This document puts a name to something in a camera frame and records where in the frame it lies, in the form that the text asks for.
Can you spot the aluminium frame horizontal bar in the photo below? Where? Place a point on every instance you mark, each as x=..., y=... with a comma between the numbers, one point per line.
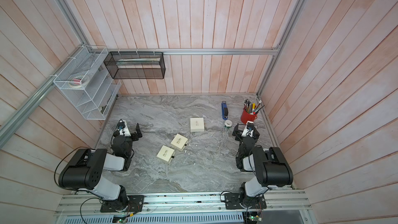
x=199, y=51

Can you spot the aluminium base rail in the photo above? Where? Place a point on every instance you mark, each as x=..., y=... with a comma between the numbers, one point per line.
x=187, y=202

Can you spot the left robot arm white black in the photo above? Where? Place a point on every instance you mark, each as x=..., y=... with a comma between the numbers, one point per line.
x=84, y=171

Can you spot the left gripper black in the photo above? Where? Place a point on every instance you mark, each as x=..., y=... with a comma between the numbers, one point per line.
x=133, y=135

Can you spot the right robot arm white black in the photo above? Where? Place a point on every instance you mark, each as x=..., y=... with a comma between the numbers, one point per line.
x=268, y=165

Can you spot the white wire shelf rack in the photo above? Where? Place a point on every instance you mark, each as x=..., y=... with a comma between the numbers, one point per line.
x=96, y=99

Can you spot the small tape roll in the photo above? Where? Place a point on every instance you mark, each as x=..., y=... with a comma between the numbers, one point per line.
x=228, y=124

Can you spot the pens bundle in cup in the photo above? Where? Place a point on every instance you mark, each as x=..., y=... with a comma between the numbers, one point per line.
x=251, y=107

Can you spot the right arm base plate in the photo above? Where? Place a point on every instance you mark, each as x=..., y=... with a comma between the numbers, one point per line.
x=240, y=201

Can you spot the red pen cup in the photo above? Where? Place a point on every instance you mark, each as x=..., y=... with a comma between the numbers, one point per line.
x=246, y=117

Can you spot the cream drawer jewelry box front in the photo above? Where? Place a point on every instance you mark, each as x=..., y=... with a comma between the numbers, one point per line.
x=166, y=154

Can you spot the tape roll in rack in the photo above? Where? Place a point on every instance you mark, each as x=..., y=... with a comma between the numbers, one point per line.
x=79, y=81

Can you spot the black mesh basket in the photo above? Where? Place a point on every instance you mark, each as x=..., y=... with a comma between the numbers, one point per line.
x=135, y=65

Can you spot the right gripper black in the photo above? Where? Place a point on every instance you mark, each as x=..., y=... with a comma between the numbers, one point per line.
x=239, y=132

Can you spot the blue stapler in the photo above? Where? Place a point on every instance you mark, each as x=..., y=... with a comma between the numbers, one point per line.
x=224, y=109

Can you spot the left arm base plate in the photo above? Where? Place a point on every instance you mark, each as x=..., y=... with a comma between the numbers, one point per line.
x=131, y=204

